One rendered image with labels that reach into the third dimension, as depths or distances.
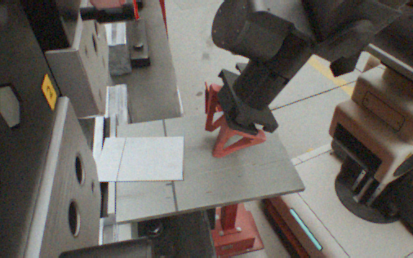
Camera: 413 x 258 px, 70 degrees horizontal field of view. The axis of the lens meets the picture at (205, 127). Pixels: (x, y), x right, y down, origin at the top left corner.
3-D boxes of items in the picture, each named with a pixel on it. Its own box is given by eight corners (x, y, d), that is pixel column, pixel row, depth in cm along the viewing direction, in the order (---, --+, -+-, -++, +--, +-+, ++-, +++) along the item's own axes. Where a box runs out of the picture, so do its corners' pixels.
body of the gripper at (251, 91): (233, 125, 37) (270, 79, 33) (214, 77, 44) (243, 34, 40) (271, 136, 40) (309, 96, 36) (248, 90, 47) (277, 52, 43)
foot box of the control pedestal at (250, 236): (264, 248, 136) (268, 237, 127) (211, 261, 132) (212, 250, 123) (250, 210, 150) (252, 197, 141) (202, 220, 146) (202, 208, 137)
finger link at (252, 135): (199, 164, 41) (237, 117, 36) (190, 127, 46) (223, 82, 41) (237, 171, 44) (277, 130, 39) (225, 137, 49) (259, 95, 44)
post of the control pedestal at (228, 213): (235, 228, 130) (247, 147, 92) (223, 230, 130) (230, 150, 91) (231, 217, 134) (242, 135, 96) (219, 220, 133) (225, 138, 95)
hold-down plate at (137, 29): (151, 65, 86) (149, 56, 84) (131, 68, 85) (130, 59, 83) (144, 20, 106) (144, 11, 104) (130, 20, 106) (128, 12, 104)
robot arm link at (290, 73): (334, 45, 35) (308, 20, 38) (297, 25, 31) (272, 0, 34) (295, 89, 38) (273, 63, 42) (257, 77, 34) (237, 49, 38)
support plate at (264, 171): (304, 191, 43) (305, 188, 42) (117, 225, 39) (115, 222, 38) (263, 109, 55) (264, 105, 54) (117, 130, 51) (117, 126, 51)
